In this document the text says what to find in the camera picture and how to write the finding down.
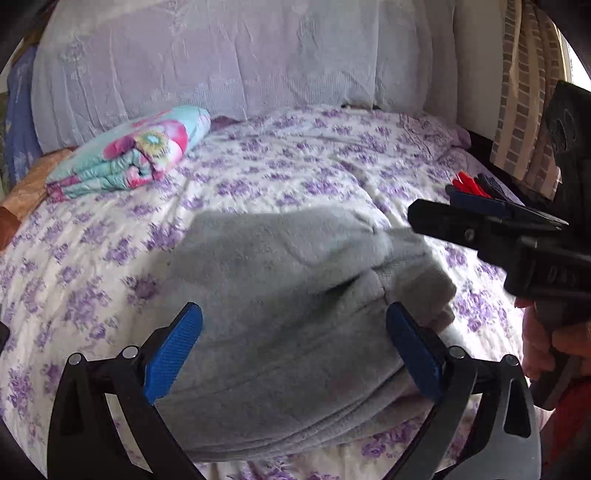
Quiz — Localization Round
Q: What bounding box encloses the right hand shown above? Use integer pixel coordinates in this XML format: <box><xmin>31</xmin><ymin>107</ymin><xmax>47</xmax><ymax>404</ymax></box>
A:
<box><xmin>515</xmin><ymin>298</ymin><xmax>591</xmax><ymax>381</ymax></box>

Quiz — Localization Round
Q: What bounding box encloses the brick pattern curtain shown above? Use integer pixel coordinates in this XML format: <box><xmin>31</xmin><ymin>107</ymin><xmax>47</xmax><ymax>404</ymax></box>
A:
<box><xmin>491</xmin><ymin>1</ymin><xmax>567</xmax><ymax>200</ymax></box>

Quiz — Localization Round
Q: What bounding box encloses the folded teal pink floral quilt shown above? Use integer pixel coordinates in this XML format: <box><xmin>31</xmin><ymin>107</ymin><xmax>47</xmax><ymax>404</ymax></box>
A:
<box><xmin>46</xmin><ymin>105</ymin><xmax>211</xmax><ymax>202</ymax></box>

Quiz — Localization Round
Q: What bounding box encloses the brown floral pillow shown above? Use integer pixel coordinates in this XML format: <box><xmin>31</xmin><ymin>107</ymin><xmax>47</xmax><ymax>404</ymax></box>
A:
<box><xmin>0</xmin><ymin>147</ymin><xmax>75</xmax><ymax>250</ymax></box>

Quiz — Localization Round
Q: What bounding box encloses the blue patterned cloth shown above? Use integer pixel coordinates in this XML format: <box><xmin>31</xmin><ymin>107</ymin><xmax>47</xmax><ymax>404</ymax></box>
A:
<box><xmin>3</xmin><ymin>45</ymin><xmax>42</xmax><ymax>189</ymax></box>

